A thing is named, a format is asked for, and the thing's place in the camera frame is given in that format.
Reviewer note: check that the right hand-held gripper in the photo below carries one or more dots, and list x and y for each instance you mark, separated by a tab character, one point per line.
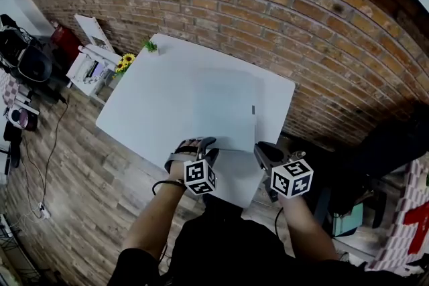
291	179

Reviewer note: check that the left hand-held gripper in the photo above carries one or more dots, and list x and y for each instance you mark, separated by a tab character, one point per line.
199	177

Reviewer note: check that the white sheet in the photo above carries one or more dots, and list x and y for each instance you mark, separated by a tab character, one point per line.
224	104

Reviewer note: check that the person's left forearm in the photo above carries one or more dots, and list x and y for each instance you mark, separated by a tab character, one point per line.
151	221

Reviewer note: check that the person's right forearm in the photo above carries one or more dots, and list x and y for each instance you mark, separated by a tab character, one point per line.
308	231

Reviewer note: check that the person's left hand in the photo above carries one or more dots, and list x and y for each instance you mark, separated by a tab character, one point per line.
177	172

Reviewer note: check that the black wrist band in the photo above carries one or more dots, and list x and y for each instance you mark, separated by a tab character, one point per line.
167	182

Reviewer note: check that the teal box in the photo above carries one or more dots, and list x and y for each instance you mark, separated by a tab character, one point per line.
348	221

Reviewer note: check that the person's black clothing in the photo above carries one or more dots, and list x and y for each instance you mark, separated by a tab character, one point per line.
234	254

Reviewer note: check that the green plant in white pot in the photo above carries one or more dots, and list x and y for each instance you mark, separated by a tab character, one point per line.
151	45

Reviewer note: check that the yellow sunflower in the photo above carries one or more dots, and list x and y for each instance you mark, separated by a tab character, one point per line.
126	61

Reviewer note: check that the white wooden chair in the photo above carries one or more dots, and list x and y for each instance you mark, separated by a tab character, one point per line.
97	57

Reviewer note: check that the red and white box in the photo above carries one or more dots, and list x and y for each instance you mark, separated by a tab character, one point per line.
402	221

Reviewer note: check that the white power strip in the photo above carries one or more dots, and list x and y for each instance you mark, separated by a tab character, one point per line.
43	211

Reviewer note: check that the red fire extinguisher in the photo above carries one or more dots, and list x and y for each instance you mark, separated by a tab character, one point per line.
65	38

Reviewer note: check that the white round appliance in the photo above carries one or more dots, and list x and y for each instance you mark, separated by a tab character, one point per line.
20	118

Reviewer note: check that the pink checkered cloth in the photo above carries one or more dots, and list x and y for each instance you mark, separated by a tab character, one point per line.
8	87

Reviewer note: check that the black metal stand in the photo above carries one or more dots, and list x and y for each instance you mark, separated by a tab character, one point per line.
10	244

